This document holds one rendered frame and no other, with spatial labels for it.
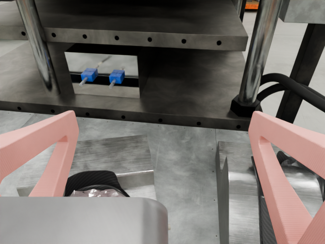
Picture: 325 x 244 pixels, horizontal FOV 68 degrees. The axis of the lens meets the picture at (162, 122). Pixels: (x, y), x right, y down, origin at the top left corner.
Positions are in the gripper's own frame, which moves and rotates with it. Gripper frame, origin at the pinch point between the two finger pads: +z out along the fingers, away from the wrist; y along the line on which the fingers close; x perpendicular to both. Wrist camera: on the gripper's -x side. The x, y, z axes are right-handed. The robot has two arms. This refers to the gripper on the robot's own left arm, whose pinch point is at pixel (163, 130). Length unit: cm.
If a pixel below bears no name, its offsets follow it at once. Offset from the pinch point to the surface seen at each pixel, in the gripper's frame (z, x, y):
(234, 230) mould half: 12.0, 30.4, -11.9
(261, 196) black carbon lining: 16.9, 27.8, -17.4
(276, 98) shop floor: 204, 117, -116
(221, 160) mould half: 31.4, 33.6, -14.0
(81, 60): 75, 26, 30
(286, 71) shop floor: 268, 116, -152
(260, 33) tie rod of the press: 61, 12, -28
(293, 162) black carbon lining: 23.0, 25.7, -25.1
